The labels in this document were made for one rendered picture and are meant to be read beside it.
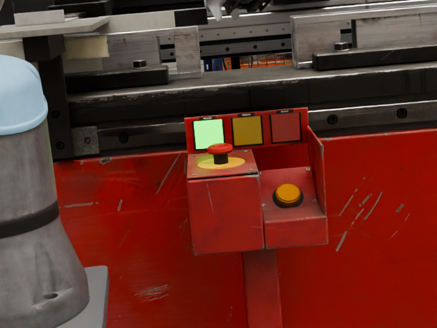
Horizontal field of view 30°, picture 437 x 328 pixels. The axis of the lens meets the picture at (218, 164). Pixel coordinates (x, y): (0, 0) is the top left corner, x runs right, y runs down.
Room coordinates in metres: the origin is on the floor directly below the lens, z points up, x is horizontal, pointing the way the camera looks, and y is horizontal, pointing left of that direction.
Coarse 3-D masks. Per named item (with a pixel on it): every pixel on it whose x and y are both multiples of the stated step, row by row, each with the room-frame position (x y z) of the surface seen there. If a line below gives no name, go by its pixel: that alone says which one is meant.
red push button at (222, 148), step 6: (216, 144) 1.20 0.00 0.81; (222, 144) 1.20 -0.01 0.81; (228, 144) 1.20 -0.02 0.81; (210, 150) 1.19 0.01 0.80; (216, 150) 1.19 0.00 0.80; (222, 150) 1.18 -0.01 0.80; (228, 150) 1.19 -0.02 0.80; (216, 156) 1.20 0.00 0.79; (222, 156) 1.19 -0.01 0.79; (216, 162) 1.20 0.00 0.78; (222, 162) 1.19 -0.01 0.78
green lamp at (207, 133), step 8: (208, 120) 1.29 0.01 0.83; (216, 120) 1.29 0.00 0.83; (200, 128) 1.29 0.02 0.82; (208, 128) 1.29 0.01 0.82; (216, 128) 1.29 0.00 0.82; (200, 136) 1.29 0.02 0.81; (208, 136) 1.29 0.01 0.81; (216, 136) 1.29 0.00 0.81; (200, 144) 1.29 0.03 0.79; (208, 144) 1.29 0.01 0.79
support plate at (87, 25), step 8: (48, 24) 1.40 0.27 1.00; (56, 24) 1.37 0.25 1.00; (64, 24) 1.35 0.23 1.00; (72, 24) 1.32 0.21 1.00; (80, 24) 1.30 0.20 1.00; (88, 24) 1.28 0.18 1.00; (96, 24) 1.33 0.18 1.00; (0, 32) 1.27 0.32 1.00; (8, 32) 1.25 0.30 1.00; (16, 32) 1.25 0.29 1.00; (24, 32) 1.25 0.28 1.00; (32, 32) 1.25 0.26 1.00; (40, 32) 1.25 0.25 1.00; (48, 32) 1.25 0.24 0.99; (56, 32) 1.25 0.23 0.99; (64, 32) 1.25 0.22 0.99; (72, 32) 1.25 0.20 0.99; (80, 32) 1.25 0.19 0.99
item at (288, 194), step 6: (282, 186) 1.21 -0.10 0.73; (288, 186) 1.21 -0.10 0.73; (294, 186) 1.21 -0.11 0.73; (276, 192) 1.21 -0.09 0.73; (282, 192) 1.20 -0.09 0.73; (288, 192) 1.20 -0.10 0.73; (294, 192) 1.20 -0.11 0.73; (276, 198) 1.20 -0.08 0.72; (282, 198) 1.19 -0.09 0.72; (288, 198) 1.19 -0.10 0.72; (294, 198) 1.19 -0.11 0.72; (282, 204) 1.19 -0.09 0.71; (288, 204) 1.19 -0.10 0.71; (294, 204) 1.19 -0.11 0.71
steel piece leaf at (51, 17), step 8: (16, 16) 1.41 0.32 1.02; (24, 16) 1.41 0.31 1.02; (32, 16) 1.41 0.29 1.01; (40, 16) 1.41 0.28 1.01; (48, 16) 1.41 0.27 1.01; (56, 16) 1.41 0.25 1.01; (16, 24) 1.41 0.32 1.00; (24, 24) 1.41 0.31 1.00; (32, 24) 1.41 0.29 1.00; (40, 24) 1.41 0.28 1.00
